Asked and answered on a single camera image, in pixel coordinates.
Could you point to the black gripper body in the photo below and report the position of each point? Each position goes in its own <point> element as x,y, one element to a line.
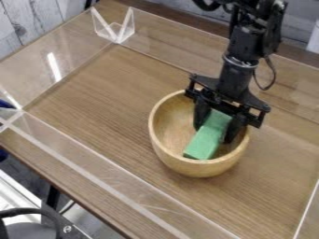
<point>227,93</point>

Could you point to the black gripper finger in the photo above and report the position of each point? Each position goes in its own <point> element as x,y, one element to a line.
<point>237,124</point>
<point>202,112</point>

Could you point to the green rectangular block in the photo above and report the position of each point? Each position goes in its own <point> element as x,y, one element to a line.
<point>209,137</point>

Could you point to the brown wooden bowl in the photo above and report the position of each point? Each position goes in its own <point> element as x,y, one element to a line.
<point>171,130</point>

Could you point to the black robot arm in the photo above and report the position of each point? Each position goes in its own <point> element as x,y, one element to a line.
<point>255,36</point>

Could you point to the white object at right edge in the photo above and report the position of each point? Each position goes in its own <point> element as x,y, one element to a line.
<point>314,39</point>

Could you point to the blue object at left edge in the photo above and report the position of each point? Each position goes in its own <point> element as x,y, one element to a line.
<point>6,104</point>

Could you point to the clear acrylic enclosure wall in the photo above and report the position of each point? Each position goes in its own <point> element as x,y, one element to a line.
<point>84,85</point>

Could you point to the black metal bracket with screw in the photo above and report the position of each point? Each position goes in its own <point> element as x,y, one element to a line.
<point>70,231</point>

